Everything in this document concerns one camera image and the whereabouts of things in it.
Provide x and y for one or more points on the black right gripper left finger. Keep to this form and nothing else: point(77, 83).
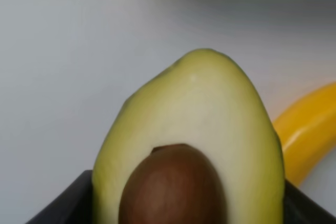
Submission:
point(73, 205)

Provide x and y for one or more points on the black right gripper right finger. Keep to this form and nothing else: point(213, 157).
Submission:
point(300, 209)

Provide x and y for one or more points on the yellow plastic banana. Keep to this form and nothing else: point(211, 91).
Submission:
point(307, 132)

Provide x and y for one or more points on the halved avocado with pit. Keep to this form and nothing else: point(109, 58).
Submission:
point(206, 101)

